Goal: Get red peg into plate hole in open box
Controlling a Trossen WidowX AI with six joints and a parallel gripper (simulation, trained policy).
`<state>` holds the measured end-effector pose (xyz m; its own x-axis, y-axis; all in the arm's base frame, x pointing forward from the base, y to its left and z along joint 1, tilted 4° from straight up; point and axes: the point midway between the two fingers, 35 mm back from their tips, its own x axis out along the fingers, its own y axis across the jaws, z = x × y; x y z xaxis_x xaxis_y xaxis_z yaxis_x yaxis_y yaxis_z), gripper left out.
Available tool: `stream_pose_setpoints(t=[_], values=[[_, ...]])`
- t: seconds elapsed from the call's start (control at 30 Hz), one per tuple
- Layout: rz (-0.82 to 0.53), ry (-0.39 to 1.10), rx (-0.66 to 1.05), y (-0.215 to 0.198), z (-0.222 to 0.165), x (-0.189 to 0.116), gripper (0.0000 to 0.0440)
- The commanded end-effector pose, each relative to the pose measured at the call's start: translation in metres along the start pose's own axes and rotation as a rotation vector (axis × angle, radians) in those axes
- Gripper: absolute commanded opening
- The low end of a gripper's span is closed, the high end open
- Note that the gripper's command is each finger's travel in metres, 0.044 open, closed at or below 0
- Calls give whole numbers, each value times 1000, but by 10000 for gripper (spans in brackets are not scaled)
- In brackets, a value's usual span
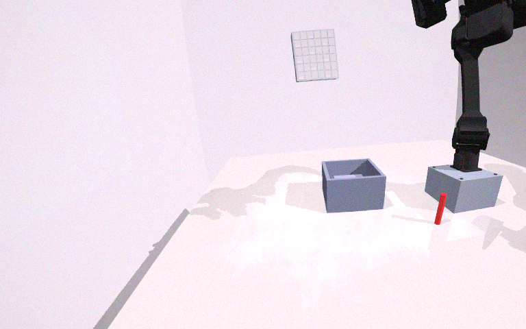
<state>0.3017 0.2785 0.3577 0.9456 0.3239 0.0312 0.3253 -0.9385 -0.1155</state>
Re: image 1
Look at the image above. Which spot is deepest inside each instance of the red peg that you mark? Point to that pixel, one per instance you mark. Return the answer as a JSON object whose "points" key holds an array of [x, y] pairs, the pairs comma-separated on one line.
{"points": [[440, 209]]}

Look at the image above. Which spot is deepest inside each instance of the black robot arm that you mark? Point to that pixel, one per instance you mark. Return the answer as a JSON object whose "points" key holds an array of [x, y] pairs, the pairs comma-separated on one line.
{"points": [[478, 28]]}

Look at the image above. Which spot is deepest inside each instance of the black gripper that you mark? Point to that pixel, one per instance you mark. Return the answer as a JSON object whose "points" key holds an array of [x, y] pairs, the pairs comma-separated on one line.
{"points": [[431, 12]]}

